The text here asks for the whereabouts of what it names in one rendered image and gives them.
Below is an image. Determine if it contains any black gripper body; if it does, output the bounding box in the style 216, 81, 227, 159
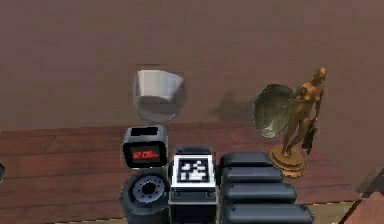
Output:
120, 167, 172, 224

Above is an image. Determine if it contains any white container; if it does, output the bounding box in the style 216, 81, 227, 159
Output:
132, 69, 186, 125

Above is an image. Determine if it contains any brown wooden chest of drawers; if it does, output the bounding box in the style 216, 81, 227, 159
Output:
0, 120, 363, 224

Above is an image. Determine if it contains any black digital alarm clock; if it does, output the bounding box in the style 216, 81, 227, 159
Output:
121, 125, 169, 170

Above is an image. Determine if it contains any golden figure statue with shell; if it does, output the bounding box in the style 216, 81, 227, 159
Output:
251, 66, 329, 179

